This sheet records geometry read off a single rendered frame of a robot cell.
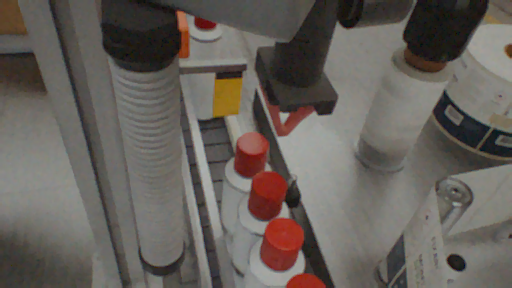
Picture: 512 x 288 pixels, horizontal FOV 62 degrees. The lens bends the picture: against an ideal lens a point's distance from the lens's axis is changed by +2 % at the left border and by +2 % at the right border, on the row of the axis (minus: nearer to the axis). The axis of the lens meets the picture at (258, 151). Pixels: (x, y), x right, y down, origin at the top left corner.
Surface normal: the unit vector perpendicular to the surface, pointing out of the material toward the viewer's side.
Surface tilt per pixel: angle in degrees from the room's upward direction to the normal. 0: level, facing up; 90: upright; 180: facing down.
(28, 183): 0
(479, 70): 90
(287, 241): 2
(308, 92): 0
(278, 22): 90
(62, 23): 90
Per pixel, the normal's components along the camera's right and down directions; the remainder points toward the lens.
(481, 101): -0.74, 0.43
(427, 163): 0.11, -0.68
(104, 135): 0.25, 0.73
